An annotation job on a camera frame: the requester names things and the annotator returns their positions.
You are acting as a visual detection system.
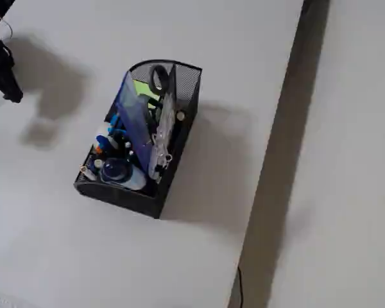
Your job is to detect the grey black scissors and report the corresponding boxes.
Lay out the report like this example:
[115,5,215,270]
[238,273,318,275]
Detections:
[150,64,172,96]

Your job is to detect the clear plastic container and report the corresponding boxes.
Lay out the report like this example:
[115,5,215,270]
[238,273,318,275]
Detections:
[147,91,176,182]

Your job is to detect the dark round tape dispenser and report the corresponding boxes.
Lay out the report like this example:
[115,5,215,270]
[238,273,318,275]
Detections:
[99,158,126,181]

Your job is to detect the green sticky note pad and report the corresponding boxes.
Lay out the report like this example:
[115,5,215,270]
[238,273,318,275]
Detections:
[133,78,160,112]

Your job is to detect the black mesh desk organizer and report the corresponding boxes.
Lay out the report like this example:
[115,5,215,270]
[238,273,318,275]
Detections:
[73,58,203,220]

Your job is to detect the thin black cable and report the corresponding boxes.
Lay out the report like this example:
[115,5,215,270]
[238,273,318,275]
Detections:
[236,265,244,308]

